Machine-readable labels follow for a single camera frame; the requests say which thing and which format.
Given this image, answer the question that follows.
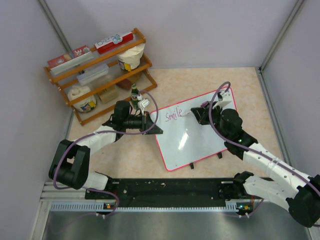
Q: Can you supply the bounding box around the whiteboard stand foot right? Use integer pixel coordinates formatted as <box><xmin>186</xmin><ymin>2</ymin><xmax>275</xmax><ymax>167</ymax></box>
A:
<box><xmin>217</xmin><ymin>152</ymin><xmax>223</xmax><ymax>159</ymax></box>

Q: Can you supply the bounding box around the grey cable duct rail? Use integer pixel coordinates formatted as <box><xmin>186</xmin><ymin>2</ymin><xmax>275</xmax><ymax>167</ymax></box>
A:
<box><xmin>50</xmin><ymin>201</ymin><xmax>239</xmax><ymax>213</ymax></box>

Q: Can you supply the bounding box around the clear plastic box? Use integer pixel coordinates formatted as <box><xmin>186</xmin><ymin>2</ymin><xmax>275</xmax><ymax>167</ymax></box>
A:
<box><xmin>76</xmin><ymin>63</ymin><xmax>109</xmax><ymax>86</ymax></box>

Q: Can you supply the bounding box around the red silver foil box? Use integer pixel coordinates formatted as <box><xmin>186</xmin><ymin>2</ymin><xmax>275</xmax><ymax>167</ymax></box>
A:
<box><xmin>47</xmin><ymin>45</ymin><xmax>94</xmax><ymax>75</ymax></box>

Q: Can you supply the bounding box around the brown cardboard packet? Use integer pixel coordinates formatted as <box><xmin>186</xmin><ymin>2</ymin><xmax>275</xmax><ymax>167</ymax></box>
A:
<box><xmin>97</xmin><ymin>86</ymin><xmax>119</xmax><ymax>104</ymax></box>

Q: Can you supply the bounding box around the whiteboard stand foot left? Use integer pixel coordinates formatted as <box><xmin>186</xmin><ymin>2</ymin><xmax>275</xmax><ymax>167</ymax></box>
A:
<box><xmin>189</xmin><ymin>162</ymin><xmax>195</xmax><ymax>170</ymax></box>

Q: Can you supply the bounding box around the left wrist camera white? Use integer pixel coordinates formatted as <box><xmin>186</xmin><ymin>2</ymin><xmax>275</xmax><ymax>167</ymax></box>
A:
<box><xmin>137</xmin><ymin>94</ymin><xmax>150</xmax><ymax>113</ymax></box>

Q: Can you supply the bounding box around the green glass bottle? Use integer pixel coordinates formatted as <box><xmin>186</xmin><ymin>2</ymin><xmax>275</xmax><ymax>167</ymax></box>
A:
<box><xmin>130</xmin><ymin>83</ymin><xmax>139</xmax><ymax>110</ymax></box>

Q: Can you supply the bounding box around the marker pen with magenta cap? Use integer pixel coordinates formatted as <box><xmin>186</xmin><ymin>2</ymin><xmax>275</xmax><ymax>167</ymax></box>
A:
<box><xmin>180</xmin><ymin>101</ymin><xmax>209</xmax><ymax>117</ymax></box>

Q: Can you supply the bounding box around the whiteboard with pink frame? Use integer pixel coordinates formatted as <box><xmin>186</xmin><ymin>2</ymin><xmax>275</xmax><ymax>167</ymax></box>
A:
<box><xmin>150</xmin><ymin>90</ymin><xmax>227</xmax><ymax>171</ymax></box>

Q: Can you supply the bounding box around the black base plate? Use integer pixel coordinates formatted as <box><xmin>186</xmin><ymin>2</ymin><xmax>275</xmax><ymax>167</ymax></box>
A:
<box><xmin>84</xmin><ymin>177</ymin><xmax>251</xmax><ymax>208</ymax></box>

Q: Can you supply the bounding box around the whiteboard stand foot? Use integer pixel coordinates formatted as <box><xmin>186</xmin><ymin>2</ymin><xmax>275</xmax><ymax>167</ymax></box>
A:
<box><xmin>217</xmin><ymin>152</ymin><xmax>223</xmax><ymax>159</ymax></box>
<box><xmin>189</xmin><ymin>162</ymin><xmax>195</xmax><ymax>170</ymax></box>

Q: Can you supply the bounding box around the orange wooden shelf rack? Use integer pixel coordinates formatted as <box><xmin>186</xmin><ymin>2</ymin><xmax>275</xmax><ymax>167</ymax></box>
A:
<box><xmin>44</xmin><ymin>28</ymin><xmax>157</xmax><ymax>126</ymax></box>

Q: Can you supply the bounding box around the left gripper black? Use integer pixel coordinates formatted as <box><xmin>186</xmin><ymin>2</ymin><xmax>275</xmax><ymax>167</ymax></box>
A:
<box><xmin>124</xmin><ymin>111</ymin><xmax>163</xmax><ymax>136</ymax></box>

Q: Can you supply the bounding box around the red white long box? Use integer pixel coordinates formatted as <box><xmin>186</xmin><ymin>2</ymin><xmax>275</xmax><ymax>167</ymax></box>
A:
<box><xmin>94</xmin><ymin>31</ymin><xmax>134</xmax><ymax>55</ymax></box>

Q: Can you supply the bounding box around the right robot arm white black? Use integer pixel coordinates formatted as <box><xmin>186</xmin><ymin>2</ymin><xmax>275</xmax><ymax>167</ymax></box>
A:
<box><xmin>191</xmin><ymin>102</ymin><xmax>320</xmax><ymax>228</ymax></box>

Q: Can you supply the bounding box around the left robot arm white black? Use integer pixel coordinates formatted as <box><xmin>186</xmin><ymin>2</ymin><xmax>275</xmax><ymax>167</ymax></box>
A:
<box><xmin>48</xmin><ymin>100</ymin><xmax>163</xmax><ymax>199</ymax></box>

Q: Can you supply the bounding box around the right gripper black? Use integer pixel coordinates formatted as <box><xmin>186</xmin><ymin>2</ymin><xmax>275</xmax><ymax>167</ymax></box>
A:
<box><xmin>192</xmin><ymin>101</ymin><xmax>230</xmax><ymax>141</ymax></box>

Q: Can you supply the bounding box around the white paper bag upper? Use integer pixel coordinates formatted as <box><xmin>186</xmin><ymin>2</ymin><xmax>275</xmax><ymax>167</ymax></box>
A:
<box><xmin>117</xmin><ymin>43</ymin><xmax>145</xmax><ymax>72</ymax></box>

